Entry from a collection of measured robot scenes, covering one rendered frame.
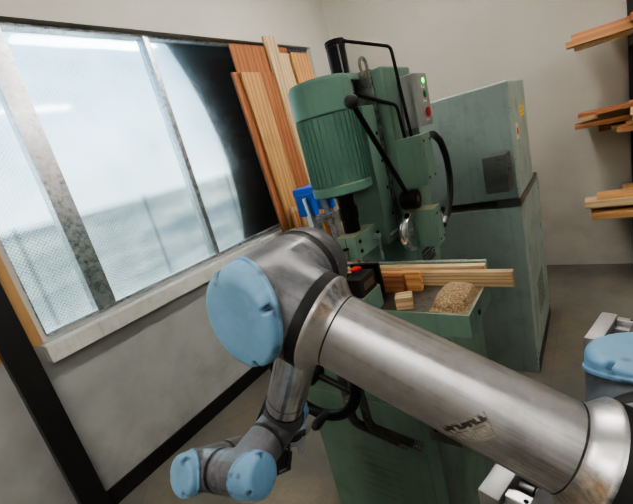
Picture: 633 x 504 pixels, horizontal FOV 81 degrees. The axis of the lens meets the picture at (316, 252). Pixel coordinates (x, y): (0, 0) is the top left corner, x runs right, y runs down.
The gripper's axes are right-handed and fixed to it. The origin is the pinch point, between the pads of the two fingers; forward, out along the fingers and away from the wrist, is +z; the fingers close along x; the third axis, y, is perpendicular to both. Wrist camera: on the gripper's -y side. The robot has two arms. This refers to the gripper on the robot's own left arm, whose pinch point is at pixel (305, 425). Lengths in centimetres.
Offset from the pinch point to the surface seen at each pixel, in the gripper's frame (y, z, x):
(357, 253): -45.9, 14.1, 4.1
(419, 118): -90, 26, 17
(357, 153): -72, 3, 9
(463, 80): -212, 194, -20
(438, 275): -40, 22, 25
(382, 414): 0.5, 27.3, 7.4
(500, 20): -239, 179, 10
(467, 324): -27.8, 11.2, 36.1
